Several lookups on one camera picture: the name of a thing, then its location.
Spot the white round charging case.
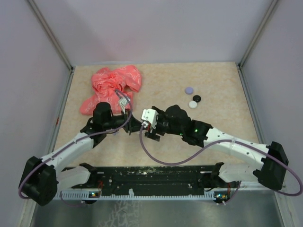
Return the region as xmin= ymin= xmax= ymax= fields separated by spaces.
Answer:
xmin=188 ymin=101 xmax=197 ymax=109

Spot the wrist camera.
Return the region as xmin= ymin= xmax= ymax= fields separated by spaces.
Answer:
xmin=141 ymin=109 xmax=158 ymax=129
xmin=119 ymin=98 xmax=128 ymax=112

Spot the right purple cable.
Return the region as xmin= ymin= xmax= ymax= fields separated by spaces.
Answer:
xmin=139 ymin=124 xmax=303 ymax=196

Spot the crumpled pink cloth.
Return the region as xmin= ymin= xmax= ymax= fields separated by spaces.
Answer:
xmin=80 ymin=65 xmax=142 ymax=115

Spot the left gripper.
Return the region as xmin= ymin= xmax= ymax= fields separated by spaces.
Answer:
xmin=104 ymin=108 xmax=147 ymax=133

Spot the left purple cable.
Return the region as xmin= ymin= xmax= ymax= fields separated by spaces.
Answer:
xmin=18 ymin=89 xmax=133 ymax=209

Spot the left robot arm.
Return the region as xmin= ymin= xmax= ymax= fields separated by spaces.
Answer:
xmin=18 ymin=102 xmax=142 ymax=206

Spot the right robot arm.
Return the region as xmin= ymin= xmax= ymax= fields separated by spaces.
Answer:
xmin=141 ymin=105 xmax=289 ymax=191

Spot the black round charging case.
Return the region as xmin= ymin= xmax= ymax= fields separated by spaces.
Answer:
xmin=193 ymin=95 xmax=202 ymax=103

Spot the purple cable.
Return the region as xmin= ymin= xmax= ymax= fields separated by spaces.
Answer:
xmin=18 ymin=89 xmax=133 ymax=209
xmin=139 ymin=124 xmax=303 ymax=196

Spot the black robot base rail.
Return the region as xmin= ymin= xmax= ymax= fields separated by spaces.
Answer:
xmin=71 ymin=164 xmax=237 ymax=196

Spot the purple round charging case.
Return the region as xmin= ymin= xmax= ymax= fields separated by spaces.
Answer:
xmin=185 ymin=87 xmax=194 ymax=95

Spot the white slotted cable duct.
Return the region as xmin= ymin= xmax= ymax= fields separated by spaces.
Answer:
xmin=55 ymin=189 xmax=228 ymax=201

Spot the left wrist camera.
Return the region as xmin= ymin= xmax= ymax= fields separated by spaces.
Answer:
xmin=119 ymin=98 xmax=128 ymax=112

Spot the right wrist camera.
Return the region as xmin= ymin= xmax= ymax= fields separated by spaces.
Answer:
xmin=141 ymin=109 xmax=158 ymax=129

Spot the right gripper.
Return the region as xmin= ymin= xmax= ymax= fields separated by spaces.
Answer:
xmin=145 ymin=110 xmax=184 ymax=140

